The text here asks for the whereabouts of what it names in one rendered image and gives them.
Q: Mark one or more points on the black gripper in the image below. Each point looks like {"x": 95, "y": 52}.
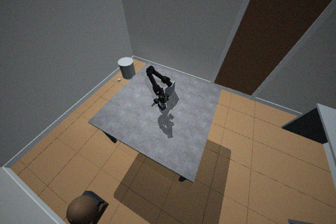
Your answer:
{"x": 157, "y": 100}

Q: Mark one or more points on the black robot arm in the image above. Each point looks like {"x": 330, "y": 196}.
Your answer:
{"x": 150, "y": 70}

